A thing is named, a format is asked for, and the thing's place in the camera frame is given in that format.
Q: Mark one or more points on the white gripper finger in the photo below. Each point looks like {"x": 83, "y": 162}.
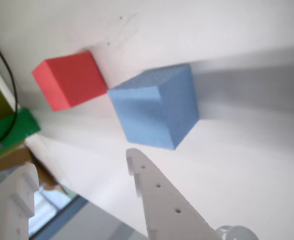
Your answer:
{"x": 166, "y": 212}
{"x": 9, "y": 212}

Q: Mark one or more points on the blue foam cube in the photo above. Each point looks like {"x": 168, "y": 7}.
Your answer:
{"x": 149, "y": 112}

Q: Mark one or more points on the red foam cube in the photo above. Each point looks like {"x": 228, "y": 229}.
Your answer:
{"x": 69, "y": 80}

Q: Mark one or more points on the brown cardboard piece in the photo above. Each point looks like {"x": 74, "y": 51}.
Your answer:
{"x": 12, "y": 157}

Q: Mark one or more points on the green board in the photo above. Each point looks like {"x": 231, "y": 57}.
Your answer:
{"x": 24, "y": 125}

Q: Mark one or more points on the white partition frame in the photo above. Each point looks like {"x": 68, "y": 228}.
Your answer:
{"x": 3, "y": 87}

